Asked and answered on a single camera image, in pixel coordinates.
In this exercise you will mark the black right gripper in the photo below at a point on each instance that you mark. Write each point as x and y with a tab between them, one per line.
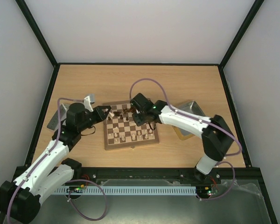
137	118

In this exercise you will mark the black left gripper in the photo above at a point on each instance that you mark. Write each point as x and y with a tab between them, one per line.
101	115

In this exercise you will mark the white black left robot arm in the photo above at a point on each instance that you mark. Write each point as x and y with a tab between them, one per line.
22	198

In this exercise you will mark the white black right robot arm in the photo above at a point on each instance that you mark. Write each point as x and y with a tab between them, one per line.
215	134

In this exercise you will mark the pile of dark chess pieces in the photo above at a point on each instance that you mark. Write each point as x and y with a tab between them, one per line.
124	111

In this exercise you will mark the wooden folding chess board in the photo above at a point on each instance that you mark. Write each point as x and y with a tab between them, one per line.
129	134

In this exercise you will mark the left metal tray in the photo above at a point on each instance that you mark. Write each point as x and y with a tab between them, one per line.
53	123

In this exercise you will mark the metal tray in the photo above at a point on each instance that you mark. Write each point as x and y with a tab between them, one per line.
53	123
190	107

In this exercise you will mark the right metal tray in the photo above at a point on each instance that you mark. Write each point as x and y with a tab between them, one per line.
190	107

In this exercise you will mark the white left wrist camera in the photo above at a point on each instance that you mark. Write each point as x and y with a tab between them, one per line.
88	101

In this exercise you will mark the black cage frame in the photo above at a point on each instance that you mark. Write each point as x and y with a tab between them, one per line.
243	28

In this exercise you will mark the light blue slotted cable duct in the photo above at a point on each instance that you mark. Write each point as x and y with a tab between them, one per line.
129	191

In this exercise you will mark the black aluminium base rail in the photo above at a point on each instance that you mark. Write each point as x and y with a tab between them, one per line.
185	175

